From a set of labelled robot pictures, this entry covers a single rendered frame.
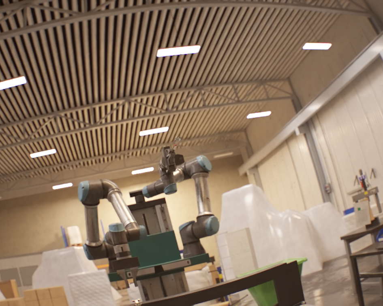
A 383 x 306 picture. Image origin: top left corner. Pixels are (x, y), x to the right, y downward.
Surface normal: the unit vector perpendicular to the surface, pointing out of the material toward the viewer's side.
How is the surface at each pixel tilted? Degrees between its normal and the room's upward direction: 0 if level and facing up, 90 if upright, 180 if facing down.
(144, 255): 90
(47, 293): 90
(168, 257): 90
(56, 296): 90
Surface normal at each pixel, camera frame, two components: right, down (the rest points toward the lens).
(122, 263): 0.17, -0.30
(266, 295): 0.07, -0.09
